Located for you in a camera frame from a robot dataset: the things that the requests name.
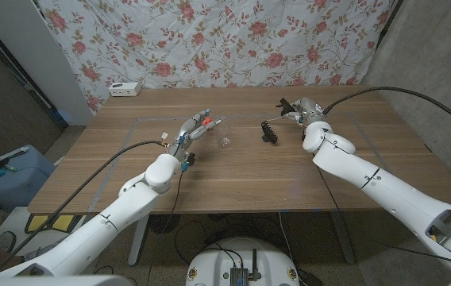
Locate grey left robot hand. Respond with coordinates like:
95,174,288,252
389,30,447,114
168,107,224,158

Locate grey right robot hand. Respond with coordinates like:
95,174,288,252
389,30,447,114
283,96,326,128

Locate black trigger spray top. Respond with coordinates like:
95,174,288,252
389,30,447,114
264,97,297,124

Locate clear plastic bottle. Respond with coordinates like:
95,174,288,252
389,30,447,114
215,118,233,149

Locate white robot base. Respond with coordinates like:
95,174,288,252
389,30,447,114
184,237,301,286

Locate black hair clip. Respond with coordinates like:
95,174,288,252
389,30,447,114
260,120,279,145

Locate white power strip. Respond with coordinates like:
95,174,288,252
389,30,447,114
108,82,142,98

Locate black floor fan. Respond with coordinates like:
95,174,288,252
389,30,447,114
148,214,182,234

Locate floral backdrop cloth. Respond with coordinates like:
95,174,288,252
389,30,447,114
37,0,395,114

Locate white table leg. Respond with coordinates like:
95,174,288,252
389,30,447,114
127,214,150,267

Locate black pole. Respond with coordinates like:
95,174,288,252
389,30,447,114
376,0,403,51

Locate grey table leg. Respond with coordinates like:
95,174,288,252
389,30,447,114
328,211,357,265

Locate black antenna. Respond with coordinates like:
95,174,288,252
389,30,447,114
249,249,261,282

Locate blue case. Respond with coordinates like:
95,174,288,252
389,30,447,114
0,144,57,214

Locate yellow and black item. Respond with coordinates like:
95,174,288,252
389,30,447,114
24,214,76,235

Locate white panel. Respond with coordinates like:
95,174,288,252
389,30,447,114
0,0,94,126

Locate white and black tool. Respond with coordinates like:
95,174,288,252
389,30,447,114
0,145,30,172

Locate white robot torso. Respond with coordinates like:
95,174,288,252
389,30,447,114
0,273,135,286

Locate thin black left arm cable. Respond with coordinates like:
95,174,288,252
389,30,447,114
145,168,186,286

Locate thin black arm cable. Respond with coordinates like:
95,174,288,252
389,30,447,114
315,164,451,276
145,168,186,286

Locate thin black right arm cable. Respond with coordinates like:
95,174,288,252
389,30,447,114
315,164,451,276

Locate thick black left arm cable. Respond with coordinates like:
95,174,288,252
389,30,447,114
0,139,168,276

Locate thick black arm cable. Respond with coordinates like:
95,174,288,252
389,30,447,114
322,86,451,141
0,139,168,276

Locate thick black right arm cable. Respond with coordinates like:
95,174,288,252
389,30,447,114
322,86,451,141

